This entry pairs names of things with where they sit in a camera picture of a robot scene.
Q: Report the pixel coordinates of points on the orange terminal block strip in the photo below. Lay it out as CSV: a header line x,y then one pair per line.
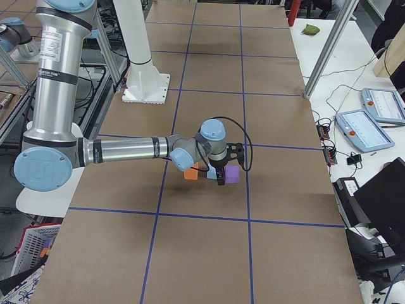
x,y
327,145

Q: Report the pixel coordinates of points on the black power adapter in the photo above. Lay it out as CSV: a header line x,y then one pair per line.
x,y
353,159

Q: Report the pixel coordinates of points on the green bean bag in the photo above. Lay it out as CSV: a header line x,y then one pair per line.
x,y
310,30

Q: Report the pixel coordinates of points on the light blue foam block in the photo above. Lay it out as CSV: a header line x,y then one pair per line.
x,y
211,175

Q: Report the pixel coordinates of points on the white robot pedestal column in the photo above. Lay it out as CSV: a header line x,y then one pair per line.
x,y
144,82

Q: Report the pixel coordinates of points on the near blue teach pendant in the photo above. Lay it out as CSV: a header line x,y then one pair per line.
x,y
363,131

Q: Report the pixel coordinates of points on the far blue teach pendant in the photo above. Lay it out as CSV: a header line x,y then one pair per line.
x,y
384,105

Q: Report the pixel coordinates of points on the blue teach pendant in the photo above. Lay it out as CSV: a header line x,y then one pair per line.
x,y
384,105
363,131

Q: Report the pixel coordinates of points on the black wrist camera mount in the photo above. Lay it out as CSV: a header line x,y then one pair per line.
x,y
235,151

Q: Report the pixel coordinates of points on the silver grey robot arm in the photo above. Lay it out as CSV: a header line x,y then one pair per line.
x,y
50,151

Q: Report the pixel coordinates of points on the orange foam block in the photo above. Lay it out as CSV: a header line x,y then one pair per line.
x,y
192,174

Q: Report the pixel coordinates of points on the aluminium frame post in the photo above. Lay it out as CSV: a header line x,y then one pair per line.
x,y
331,42

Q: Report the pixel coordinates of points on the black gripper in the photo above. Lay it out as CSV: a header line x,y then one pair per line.
x,y
217,165

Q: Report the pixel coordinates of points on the white perforated basket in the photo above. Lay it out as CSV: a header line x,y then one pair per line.
x,y
31,245

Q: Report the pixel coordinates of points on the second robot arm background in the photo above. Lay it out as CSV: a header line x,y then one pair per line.
x,y
15,35

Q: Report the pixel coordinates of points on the purple foam block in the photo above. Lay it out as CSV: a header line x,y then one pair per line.
x,y
232,174

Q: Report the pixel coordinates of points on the black box with label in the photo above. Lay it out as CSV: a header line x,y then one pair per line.
x,y
352,213

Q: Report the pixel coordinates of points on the wooden plank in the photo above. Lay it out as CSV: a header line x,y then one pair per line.
x,y
390,35

